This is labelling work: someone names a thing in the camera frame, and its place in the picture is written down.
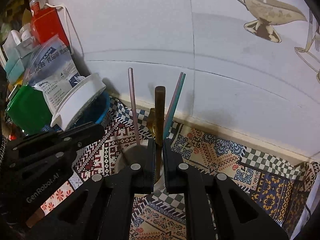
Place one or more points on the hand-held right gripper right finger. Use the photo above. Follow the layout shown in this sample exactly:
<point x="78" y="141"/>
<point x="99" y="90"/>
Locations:
<point x="168" y="162"/>

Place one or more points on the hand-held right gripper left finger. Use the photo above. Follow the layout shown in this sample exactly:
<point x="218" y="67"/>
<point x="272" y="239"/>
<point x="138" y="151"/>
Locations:
<point x="150" y="160"/>

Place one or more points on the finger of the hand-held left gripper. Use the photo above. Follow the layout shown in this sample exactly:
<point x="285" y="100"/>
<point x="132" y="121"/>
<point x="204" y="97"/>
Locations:
<point x="45" y="162"/>
<point x="75" y="135"/>

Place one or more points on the white ceramic cup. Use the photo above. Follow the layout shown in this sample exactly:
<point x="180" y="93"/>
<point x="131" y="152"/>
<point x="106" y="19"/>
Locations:
<point x="122" y="162"/>

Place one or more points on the gold spoon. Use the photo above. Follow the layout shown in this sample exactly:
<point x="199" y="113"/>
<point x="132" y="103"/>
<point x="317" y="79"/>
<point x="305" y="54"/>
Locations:
<point x="151" y="120"/>

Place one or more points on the teal and pink straws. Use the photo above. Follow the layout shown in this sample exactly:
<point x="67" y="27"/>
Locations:
<point x="176" y="105"/>

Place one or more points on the blue basin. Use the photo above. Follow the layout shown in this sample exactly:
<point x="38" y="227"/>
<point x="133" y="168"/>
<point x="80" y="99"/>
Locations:
<point x="97" y="112"/>

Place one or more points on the white round container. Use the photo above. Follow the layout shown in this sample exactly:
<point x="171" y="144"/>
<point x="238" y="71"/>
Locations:
<point x="80" y="100"/>

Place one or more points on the green box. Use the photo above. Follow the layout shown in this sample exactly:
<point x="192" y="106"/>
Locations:
<point x="30" y="110"/>

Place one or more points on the patterned patchwork table mat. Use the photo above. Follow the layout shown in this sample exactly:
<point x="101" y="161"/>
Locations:
<point x="225" y="160"/>

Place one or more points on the blue and white plastic bag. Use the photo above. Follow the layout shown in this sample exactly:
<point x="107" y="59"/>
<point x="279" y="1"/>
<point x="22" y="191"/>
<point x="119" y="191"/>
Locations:
<point x="55" y="75"/>

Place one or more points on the teal tissue box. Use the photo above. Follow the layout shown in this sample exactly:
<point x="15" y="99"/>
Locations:
<point x="15" y="60"/>

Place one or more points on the red box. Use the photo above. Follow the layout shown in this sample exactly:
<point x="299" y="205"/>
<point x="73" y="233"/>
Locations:
<point x="47" y="27"/>

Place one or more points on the kitchenware wall sticker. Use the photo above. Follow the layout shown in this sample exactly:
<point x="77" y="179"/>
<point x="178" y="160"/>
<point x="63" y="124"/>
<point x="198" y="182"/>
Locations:
<point x="265" y="7"/>

